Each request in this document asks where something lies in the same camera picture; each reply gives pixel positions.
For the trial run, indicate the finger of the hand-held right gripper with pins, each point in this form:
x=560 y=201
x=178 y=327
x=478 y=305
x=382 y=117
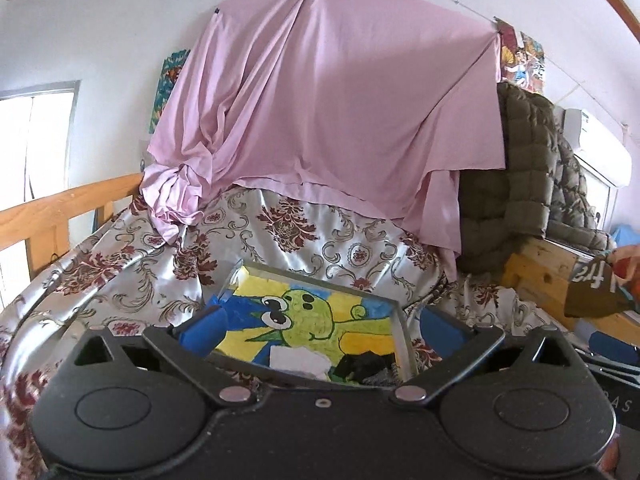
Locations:
x=612 y=360

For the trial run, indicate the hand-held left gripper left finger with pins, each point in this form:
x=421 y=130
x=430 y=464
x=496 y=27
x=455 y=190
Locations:
x=202 y=335

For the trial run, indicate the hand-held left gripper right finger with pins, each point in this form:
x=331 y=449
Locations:
x=442 y=335

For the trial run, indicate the grey tray with painted cartoon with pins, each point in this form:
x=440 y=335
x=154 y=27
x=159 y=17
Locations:
x=310 y=320

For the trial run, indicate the brown printed cloth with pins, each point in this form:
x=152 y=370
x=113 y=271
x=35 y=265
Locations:
x=592 y=287

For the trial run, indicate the black cloth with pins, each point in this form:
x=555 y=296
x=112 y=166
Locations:
x=365 y=366

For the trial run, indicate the floral satin blanket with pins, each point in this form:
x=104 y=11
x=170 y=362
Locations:
x=130 y=280

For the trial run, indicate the small white cloth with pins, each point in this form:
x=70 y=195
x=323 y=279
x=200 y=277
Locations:
x=299 y=364

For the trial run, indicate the wooden crate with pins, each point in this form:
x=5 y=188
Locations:
x=550 y=280

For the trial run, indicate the light blue cloth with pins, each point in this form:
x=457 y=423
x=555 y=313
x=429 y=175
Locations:
x=627 y=236

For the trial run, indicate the olive puffer jacket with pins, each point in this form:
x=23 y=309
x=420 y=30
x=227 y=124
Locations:
x=530 y=180

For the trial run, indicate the white air conditioner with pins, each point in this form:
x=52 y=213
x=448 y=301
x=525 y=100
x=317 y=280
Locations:
x=597 y=147

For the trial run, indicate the window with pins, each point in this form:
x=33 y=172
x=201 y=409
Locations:
x=30 y=160

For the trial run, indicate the pink hanging sheet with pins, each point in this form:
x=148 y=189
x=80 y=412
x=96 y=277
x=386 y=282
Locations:
x=325 y=100

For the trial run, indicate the wooden bed rail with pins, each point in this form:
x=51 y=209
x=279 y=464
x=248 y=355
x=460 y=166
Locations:
x=45 y=220

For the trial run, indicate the colourful wall poster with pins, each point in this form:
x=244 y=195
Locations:
x=165 y=90

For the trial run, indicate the cartoon wall poster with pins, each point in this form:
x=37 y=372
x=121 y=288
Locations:
x=522 y=60

